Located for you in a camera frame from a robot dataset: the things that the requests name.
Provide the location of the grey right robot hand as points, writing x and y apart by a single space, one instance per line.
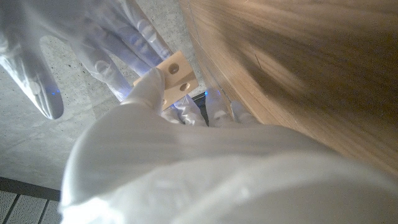
77 25

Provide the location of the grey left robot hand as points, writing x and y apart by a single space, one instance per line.
202 174

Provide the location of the small wooden block with holes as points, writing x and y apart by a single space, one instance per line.
177 76

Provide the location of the grey perforated panel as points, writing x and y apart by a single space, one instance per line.
28 208

